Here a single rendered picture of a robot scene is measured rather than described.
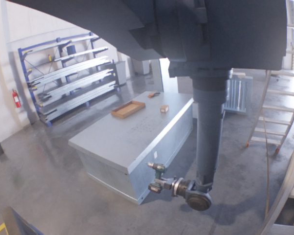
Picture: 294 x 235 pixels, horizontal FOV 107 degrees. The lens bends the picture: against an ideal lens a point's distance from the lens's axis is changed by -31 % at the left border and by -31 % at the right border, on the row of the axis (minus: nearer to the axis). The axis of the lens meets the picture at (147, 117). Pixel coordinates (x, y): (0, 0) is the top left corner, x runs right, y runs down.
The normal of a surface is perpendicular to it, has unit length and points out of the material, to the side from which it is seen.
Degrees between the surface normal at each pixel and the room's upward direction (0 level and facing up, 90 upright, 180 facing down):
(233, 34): 97
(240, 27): 97
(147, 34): 102
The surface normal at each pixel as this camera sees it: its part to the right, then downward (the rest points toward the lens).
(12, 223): -0.15, -0.88
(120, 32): -0.06, 0.99
